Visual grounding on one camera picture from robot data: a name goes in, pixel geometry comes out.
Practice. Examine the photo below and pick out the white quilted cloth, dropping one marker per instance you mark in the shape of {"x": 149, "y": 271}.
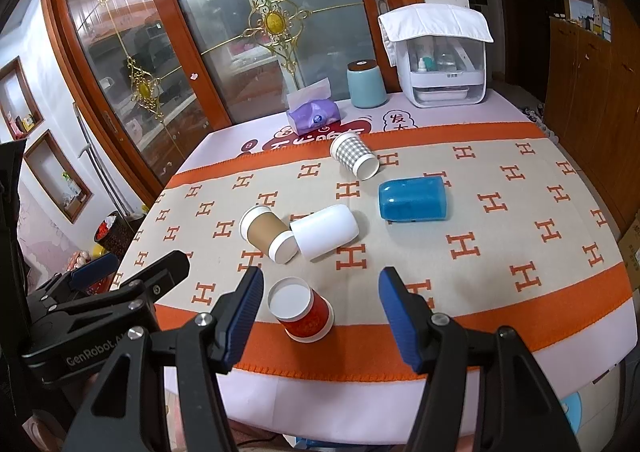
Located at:
{"x": 435, "y": 22}

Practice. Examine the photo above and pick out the blue plastic cup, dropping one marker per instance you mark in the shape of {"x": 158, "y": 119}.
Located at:
{"x": 412, "y": 199}

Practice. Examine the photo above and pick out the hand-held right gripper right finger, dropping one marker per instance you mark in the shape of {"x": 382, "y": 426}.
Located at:
{"x": 400, "y": 327}

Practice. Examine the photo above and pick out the grey metal appliance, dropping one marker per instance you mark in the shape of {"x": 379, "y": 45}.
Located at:
{"x": 97, "y": 167}

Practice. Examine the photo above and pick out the wooden framed wall niche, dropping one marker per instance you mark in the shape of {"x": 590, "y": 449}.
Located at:
{"x": 20, "y": 97}
{"x": 57, "y": 177}

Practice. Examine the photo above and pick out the brown paper cup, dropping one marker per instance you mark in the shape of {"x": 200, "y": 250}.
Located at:
{"x": 262, "y": 234}

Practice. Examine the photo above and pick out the light blue canister brown lid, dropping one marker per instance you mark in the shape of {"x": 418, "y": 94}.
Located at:
{"x": 367, "y": 87}

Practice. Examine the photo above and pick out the red paper cup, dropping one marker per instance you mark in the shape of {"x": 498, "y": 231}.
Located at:
{"x": 307, "y": 319}

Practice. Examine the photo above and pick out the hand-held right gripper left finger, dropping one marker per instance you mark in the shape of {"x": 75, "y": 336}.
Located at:
{"x": 244, "y": 319}

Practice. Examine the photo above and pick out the white paper cup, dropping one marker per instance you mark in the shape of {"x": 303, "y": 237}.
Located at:
{"x": 325, "y": 232}

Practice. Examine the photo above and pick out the dark patterned waste bin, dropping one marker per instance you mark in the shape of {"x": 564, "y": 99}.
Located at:
{"x": 114, "y": 237}

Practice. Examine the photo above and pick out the cardboard box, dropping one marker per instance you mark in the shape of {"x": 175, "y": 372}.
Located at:
{"x": 631, "y": 252}

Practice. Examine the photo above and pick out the purple tissue pack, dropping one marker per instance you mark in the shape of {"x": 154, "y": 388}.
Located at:
{"x": 315, "y": 114}

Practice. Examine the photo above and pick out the brown wooden cabinet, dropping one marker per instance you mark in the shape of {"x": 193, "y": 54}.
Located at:
{"x": 590, "y": 97}

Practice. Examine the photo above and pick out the light blue stool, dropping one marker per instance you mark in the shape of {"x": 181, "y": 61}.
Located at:
{"x": 567, "y": 409}

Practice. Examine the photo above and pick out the pink printed tablecloth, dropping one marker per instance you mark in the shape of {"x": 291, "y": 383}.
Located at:
{"x": 450, "y": 117}

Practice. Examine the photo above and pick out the orange patterned table runner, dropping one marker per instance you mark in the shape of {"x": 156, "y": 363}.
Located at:
{"x": 500, "y": 242}

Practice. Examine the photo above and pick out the grey checked paper cup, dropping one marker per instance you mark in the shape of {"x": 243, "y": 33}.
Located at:
{"x": 350, "y": 152}

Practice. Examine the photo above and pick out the wooden framed glass door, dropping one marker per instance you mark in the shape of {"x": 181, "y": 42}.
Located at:
{"x": 225, "y": 7}

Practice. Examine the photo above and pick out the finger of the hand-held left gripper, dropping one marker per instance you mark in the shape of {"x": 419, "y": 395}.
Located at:
{"x": 95, "y": 269}
{"x": 165, "y": 268}

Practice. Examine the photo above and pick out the white plastic storage box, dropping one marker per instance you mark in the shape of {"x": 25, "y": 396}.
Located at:
{"x": 445, "y": 93}

